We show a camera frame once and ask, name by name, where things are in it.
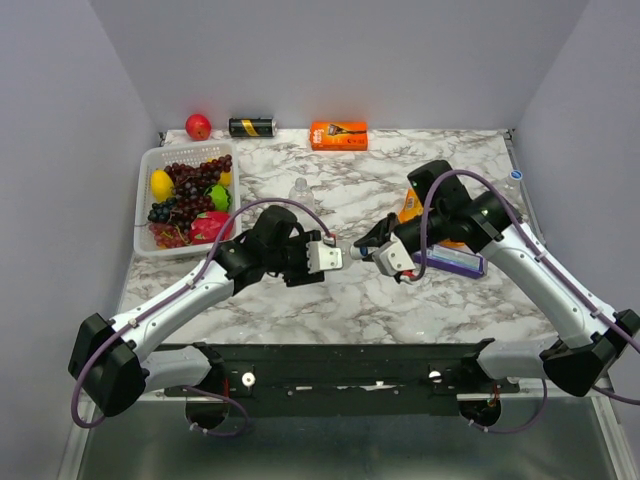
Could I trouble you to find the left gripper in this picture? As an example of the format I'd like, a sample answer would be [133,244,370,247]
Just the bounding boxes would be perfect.
[266,230,326,288]

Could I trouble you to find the clear bottle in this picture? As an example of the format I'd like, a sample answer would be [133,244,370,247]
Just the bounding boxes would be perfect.
[340,242,355,265]
[503,170,523,195]
[289,177,315,211]

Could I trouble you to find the orange razor box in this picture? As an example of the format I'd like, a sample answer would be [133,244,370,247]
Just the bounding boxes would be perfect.
[310,122,369,151]

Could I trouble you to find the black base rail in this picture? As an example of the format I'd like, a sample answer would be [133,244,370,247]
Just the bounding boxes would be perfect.
[195,341,519,419]

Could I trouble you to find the white plastic basket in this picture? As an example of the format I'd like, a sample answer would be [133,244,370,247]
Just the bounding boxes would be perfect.
[133,140,241,258]

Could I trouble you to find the dark blue grapes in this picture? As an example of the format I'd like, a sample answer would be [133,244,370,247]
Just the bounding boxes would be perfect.
[147,198,176,224]

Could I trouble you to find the yellow fruit behind grapes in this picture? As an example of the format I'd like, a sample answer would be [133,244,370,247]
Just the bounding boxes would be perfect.
[218,171,232,187]

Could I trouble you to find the red dragon fruit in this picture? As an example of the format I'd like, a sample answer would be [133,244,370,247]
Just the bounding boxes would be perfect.
[189,211,233,245]

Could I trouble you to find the yellow lemon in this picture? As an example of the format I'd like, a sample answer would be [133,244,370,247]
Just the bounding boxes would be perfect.
[150,170,174,202]

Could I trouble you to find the green toy fruit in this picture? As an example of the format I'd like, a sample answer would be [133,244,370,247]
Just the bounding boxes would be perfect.
[205,184,233,212]

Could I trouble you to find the red apple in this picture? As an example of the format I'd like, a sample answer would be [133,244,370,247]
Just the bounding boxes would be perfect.
[185,114,212,141]

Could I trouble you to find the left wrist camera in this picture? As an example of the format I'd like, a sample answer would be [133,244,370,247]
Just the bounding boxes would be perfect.
[307,241,344,274]

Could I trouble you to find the black gold can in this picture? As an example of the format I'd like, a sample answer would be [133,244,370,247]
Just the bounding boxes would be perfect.
[228,118,277,138]

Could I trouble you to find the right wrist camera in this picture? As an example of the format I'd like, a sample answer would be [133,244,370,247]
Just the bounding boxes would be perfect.
[371,239,415,277]

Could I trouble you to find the purple toothpaste box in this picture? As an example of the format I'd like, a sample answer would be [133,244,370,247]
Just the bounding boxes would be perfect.
[426,245,487,279]

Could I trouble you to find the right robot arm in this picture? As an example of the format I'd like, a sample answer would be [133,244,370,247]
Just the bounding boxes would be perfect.
[354,160,639,397]

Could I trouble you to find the light red grapes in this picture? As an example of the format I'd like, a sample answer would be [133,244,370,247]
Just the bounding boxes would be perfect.
[148,223,190,249]

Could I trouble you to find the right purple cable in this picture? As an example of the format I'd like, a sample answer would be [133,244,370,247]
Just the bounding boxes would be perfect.
[399,169,640,406]

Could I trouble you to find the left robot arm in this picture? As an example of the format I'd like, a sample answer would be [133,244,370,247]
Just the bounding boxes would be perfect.
[68,205,335,417]

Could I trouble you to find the red grape bunch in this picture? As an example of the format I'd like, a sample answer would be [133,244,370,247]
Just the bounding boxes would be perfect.
[164,154,233,228]

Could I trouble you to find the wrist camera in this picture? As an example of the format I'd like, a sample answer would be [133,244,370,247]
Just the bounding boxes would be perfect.
[371,239,415,277]
[307,241,344,274]

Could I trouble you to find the orange snack bag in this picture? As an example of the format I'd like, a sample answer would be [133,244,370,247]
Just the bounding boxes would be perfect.
[398,189,423,223]

